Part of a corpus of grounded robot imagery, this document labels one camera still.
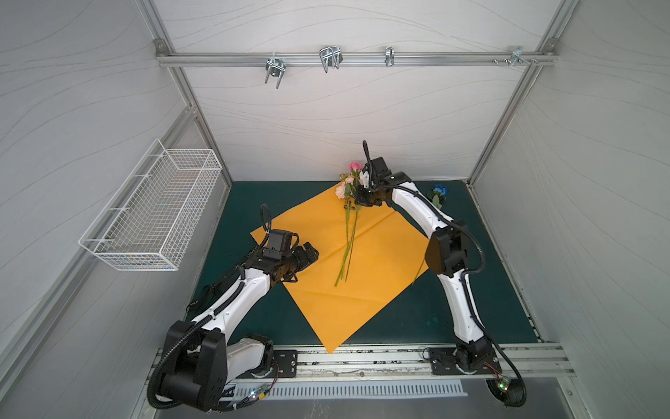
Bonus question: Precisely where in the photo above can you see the dark pink fake flower stem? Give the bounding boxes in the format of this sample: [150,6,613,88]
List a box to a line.
[349,162,363,179]

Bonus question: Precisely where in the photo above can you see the peach fake flower stem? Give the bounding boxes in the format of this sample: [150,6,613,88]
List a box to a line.
[335,174,352,286]

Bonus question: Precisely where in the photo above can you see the blue fake flower stem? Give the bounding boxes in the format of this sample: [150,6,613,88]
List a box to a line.
[431,183,449,210]

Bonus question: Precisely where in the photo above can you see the orange wrapping paper sheet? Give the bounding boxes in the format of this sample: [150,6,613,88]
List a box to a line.
[245,183,427,353]

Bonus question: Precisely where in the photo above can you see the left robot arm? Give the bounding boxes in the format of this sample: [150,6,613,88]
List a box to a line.
[147,229,319,412]

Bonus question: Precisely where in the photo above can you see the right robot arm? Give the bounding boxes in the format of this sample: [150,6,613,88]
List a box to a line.
[354,157,496,375]

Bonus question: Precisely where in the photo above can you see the middle metal U-bolt clamp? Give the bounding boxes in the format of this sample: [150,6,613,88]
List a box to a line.
[319,45,343,73]

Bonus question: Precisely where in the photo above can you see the metal u-bolt clamp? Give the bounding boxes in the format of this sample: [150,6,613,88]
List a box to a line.
[319,45,343,73]
[265,57,286,89]

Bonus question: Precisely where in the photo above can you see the green table mat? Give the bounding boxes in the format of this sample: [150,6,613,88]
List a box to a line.
[176,180,540,347]

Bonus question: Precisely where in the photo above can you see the left metal U-bolt clamp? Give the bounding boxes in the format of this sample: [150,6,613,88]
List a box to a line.
[265,57,286,89]

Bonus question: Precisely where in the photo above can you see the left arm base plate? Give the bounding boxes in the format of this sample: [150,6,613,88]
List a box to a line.
[238,350,298,379]

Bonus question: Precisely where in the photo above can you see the small metal hook bracket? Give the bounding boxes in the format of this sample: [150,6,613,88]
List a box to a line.
[385,46,395,67]

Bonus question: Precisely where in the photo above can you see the white slotted cable duct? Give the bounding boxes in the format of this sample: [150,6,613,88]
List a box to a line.
[219,380,469,403]

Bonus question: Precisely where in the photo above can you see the white wire basket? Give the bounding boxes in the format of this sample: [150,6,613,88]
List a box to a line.
[79,139,223,272]

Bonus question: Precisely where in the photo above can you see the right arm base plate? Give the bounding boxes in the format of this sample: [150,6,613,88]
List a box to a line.
[427,347,503,376]

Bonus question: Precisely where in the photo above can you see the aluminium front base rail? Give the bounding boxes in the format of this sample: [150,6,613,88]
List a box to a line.
[146,342,576,386]

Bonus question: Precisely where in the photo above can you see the aluminium cross rail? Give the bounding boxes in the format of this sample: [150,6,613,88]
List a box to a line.
[154,38,559,68]

